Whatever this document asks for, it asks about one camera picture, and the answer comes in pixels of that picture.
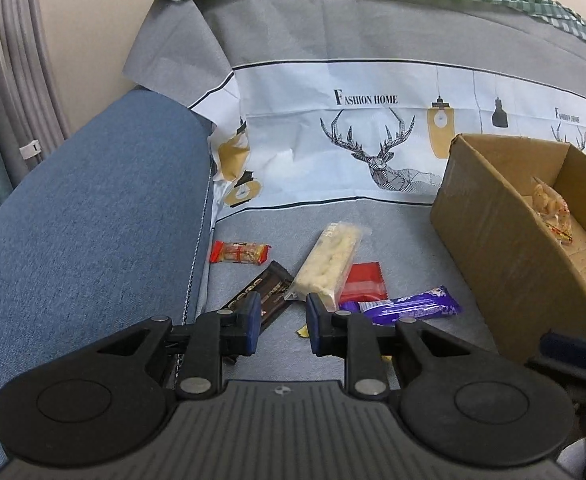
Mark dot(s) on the purple chocolate bar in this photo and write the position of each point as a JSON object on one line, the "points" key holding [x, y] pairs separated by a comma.
{"points": [[413, 307]]}

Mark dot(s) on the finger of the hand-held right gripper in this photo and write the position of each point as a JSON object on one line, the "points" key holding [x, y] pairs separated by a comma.
{"points": [[568, 346]]}

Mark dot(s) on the small red-ended candy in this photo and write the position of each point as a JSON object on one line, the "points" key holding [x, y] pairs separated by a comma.
{"points": [[240, 252]]}

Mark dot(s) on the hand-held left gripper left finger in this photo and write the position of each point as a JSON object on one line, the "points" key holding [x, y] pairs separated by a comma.
{"points": [[253, 322]]}

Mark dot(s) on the white curtain tag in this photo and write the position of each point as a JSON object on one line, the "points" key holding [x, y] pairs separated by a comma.
{"points": [[30, 149]]}

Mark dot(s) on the printed deer bed sheet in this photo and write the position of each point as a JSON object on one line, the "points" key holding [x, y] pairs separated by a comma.
{"points": [[298, 35]]}

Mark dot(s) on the red snack packet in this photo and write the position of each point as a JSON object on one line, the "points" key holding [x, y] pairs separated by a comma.
{"points": [[368, 280]]}

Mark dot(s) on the clear pastry packet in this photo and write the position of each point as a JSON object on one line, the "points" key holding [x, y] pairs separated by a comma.
{"points": [[548, 202]]}

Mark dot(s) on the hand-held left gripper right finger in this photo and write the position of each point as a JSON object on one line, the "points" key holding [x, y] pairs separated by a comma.
{"points": [[314, 330]]}

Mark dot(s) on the cream puffed rice bar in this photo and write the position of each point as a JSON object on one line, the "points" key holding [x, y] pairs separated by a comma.
{"points": [[328, 260]]}

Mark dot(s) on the yellow wrapper scrap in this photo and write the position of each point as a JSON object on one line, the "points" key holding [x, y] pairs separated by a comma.
{"points": [[303, 331]]}

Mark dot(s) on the grey curtain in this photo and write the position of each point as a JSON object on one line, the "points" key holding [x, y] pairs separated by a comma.
{"points": [[18, 60]]}

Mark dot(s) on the cardboard box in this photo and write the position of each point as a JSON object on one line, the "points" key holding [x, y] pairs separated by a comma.
{"points": [[498, 260]]}

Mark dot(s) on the dark brown chocolate bar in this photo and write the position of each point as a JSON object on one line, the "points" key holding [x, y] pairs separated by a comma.
{"points": [[268, 290]]}

